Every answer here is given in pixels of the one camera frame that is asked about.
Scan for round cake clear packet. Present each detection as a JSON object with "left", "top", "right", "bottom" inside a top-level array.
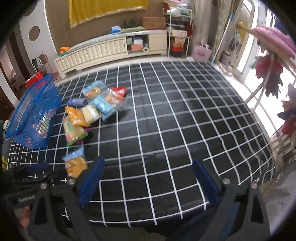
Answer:
[{"left": 62, "top": 146, "right": 88, "bottom": 179}]

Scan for blue plastic basket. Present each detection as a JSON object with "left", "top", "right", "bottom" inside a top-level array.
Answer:
[{"left": 6, "top": 74, "right": 62, "bottom": 150}]

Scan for green cracker packet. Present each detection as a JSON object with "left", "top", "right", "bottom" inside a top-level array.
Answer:
[{"left": 63, "top": 116, "right": 88, "bottom": 147}]

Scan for orange chip packet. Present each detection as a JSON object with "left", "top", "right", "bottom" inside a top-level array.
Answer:
[{"left": 65, "top": 106, "right": 91, "bottom": 127}]

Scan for clear cracker packet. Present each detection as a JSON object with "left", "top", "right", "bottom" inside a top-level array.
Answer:
[{"left": 81, "top": 104, "right": 101, "bottom": 124}]

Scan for purple doublemint gum tube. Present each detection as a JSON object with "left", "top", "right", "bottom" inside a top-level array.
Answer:
[{"left": 67, "top": 98, "right": 87, "bottom": 107}]

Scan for large blue cartoon bread packet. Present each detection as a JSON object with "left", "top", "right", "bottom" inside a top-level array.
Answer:
[{"left": 89, "top": 88, "right": 124, "bottom": 121}]

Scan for red foil snack pouch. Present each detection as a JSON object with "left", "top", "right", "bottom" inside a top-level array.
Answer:
[{"left": 111, "top": 87, "right": 127, "bottom": 97}]

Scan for person left hand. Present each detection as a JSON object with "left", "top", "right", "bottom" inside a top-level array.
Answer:
[{"left": 20, "top": 206, "right": 31, "bottom": 230}]

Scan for black white grid tablecloth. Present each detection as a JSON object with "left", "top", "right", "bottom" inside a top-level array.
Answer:
[{"left": 7, "top": 60, "right": 276, "bottom": 229}]

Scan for red paper bag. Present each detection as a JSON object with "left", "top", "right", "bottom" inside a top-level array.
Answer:
[{"left": 25, "top": 70, "right": 44, "bottom": 87}]

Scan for wooden drying rack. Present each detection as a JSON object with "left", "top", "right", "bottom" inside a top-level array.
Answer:
[{"left": 235, "top": 22, "right": 296, "bottom": 167}]

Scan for oranges on blue plate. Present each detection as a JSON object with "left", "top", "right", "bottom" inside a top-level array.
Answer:
[{"left": 59, "top": 46, "right": 70, "bottom": 56}]

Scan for pink gift bag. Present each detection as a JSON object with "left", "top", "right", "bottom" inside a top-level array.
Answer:
[{"left": 191, "top": 43, "right": 212, "bottom": 62}]

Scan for paper towel roll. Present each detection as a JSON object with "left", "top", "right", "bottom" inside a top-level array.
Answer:
[{"left": 142, "top": 46, "right": 149, "bottom": 53}]

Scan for cream tv cabinet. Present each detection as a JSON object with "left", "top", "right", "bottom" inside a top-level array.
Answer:
[{"left": 54, "top": 30, "right": 168, "bottom": 79}]

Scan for blue tissue box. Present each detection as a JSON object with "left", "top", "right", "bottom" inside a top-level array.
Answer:
[{"left": 111, "top": 26, "right": 121, "bottom": 34}]

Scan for pink quilt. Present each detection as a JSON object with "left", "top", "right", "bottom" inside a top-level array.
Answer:
[{"left": 252, "top": 25, "right": 295, "bottom": 59}]

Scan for green folded cloth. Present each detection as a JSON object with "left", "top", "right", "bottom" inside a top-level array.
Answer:
[{"left": 120, "top": 26, "right": 145, "bottom": 33}]

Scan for yellow cloth covered tv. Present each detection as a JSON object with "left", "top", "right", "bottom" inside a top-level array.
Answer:
[{"left": 68, "top": 0, "right": 149, "bottom": 29}]

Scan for white metal shelf rack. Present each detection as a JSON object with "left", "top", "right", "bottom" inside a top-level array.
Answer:
[{"left": 163, "top": 4, "right": 194, "bottom": 58}]

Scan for brown cardboard box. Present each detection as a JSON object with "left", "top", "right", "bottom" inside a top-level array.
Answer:
[{"left": 142, "top": 16, "right": 166, "bottom": 30}]

